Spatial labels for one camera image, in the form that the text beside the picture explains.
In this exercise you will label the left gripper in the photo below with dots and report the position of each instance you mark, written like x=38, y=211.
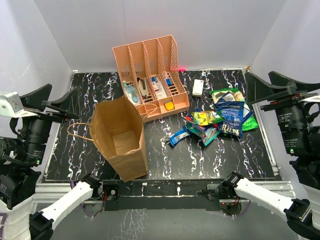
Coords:
x=37, y=98

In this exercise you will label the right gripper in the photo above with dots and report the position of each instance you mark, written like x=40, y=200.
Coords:
x=256, y=88

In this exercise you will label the green Chuba chips bag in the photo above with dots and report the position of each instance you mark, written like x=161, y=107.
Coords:
x=248, y=125

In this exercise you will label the dark blue vinegar chips bag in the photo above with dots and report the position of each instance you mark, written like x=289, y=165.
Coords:
x=232, y=113

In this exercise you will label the brown paper bag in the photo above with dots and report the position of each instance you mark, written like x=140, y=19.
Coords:
x=117, y=131

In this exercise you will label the yellow green snack pack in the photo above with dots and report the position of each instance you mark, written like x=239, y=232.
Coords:
x=205, y=118

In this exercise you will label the red green candy pack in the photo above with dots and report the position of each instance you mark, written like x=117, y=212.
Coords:
x=209, y=135

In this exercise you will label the blue biscuit pack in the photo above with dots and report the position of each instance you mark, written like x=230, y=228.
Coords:
x=190, y=120

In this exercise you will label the blue white wafer bar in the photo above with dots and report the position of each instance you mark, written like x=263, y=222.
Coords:
x=178, y=136

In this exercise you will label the blue snack pouch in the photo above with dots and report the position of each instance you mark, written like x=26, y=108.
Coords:
x=236, y=97

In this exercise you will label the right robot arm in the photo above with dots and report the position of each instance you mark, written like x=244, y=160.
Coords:
x=302, y=215

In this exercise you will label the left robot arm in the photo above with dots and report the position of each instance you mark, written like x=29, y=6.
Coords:
x=30, y=210

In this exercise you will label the white small box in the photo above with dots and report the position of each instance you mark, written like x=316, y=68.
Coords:
x=197, y=89

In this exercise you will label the blue correction tape pack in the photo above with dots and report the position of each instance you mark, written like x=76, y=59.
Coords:
x=131, y=93

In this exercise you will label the silver stapler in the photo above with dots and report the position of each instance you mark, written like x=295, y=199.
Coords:
x=143, y=87

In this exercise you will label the blue eraser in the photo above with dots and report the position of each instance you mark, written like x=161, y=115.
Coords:
x=169, y=82

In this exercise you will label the pink desk organizer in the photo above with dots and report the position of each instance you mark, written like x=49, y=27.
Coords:
x=148, y=58

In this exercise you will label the yellow sticky tape dispenser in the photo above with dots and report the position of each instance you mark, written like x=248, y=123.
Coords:
x=169, y=105

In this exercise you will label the white ruler set pack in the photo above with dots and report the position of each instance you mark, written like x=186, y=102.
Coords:
x=158, y=88

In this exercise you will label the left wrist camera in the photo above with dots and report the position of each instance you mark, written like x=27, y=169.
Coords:
x=11, y=106

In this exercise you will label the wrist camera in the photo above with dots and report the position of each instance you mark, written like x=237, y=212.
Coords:
x=11, y=106
x=312, y=99

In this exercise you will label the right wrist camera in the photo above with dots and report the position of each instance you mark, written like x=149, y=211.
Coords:
x=312, y=99

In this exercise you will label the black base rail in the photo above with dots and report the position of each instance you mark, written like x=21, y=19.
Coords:
x=159, y=194

